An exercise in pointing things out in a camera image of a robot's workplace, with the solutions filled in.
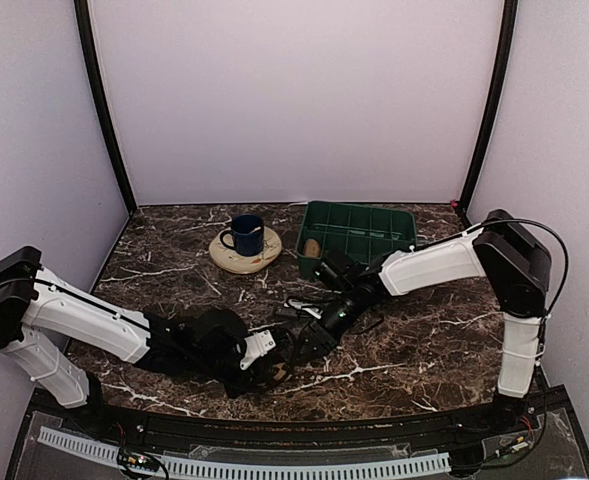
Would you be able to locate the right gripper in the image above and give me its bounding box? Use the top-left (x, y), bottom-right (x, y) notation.
top-left (290, 286), bottom-right (365, 365)

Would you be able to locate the green divided plastic tray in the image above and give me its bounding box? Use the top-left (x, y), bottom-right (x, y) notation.
top-left (296, 201), bottom-right (417, 279)

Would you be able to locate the brown argyle sock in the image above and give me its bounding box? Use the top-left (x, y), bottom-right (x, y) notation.
top-left (272, 363), bottom-right (290, 381)

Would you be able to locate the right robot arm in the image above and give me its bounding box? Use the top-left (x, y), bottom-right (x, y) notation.
top-left (295, 209), bottom-right (558, 434)

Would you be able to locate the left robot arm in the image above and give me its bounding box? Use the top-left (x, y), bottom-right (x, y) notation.
top-left (0, 246), bottom-right (294, 436)

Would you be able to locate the cream round coaster plate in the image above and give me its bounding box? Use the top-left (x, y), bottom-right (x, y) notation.
top-left (209, 227), bottom-right (283, 275)

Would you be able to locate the dark blue enamel mug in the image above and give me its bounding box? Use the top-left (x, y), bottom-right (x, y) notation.
top-left (219, 214), bottom-right (265, 257)

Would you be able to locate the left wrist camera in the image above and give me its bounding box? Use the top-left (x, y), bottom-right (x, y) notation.
top-left (239, 330), bottom-right (276, 371)

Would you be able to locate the black front rail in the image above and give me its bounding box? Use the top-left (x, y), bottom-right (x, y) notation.
top-left (50, 404), bottom-right (543, 451)

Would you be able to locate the white slotted cable duct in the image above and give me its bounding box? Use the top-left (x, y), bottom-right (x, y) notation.
top-left (37, 427), bottom-right (451, 479)

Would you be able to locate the right black frame post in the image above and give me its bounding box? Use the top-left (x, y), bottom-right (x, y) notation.
top-left (452, 0), bottom-right (519, 224)

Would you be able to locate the black frame post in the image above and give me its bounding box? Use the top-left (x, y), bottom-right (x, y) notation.
top-left (73, 0), bottom-right (138, 216)
top-left (452, 0), bottom-right (519, 224)

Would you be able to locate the left black frame post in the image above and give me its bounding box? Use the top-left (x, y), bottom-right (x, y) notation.
top-left (73, 0), bottom-right (138, 216)

